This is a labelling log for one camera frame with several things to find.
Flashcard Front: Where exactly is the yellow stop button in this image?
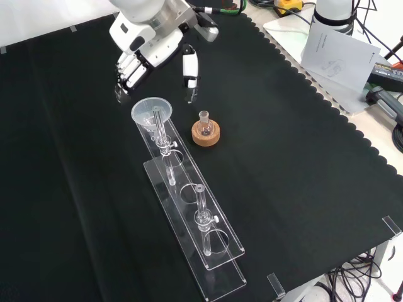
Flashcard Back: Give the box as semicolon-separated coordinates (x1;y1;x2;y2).
273;0;305;16

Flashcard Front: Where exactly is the black tripod leg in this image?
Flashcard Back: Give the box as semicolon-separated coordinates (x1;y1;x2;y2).
383;33;403;61

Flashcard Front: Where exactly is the cork ring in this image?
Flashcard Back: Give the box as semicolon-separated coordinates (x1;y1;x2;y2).
191;119;223;147

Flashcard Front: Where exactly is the black cable bundle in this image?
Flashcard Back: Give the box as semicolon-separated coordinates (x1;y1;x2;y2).
324;250;383;302

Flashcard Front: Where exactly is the translucent plastic funnel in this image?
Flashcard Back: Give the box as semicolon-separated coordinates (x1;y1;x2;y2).
131;96;173;142

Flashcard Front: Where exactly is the clear acrylic funnel stand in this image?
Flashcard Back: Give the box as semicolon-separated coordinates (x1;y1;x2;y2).
135;103;247;301

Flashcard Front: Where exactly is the black table cloth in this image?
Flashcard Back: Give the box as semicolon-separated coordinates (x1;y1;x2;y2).
0;12;403;302

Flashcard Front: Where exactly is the black power adapter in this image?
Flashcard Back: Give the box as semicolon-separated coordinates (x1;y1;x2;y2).
368;61;403;92

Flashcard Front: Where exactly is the pale board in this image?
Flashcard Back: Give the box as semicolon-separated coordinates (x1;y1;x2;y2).
263;14;389;115

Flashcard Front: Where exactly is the green cable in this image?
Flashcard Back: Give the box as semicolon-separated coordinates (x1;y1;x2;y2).
217;0;248;16

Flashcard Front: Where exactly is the grey and black plug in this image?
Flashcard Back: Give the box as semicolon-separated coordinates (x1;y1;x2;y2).
365;85;403;127

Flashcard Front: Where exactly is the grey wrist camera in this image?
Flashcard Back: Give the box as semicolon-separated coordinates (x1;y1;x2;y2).
193;14;220;43

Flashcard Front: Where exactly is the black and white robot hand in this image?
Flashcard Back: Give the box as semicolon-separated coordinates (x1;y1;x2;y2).
109;14;202;104

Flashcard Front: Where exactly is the white paper booklet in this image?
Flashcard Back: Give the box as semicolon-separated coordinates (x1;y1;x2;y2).
300;26;382;94

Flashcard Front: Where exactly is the small round-bottom glass flask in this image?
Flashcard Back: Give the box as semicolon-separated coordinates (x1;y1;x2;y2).
197;110;215;137

